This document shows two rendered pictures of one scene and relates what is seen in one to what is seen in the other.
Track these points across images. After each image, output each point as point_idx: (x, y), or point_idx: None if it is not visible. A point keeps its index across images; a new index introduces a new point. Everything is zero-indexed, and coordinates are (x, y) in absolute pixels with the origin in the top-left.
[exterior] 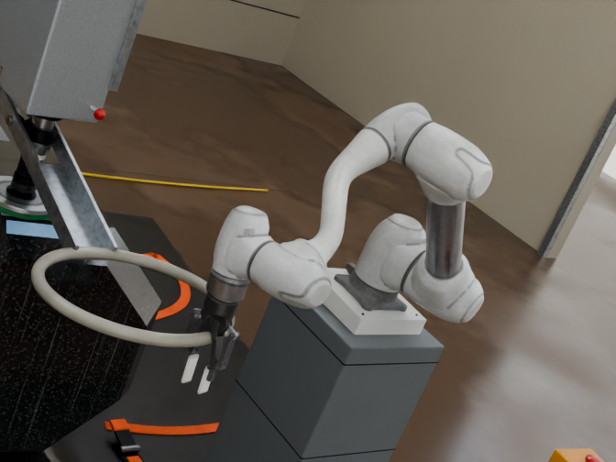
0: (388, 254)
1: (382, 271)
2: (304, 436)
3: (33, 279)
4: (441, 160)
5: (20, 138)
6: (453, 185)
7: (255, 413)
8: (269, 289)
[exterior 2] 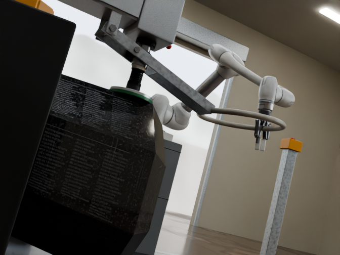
0: (166, 109)
1: (165, 116)
2: (168, 190)
3: (259, 115)
4: (241, 61)
5: (150, 59)
6: None
7: None
8: (288, 101)
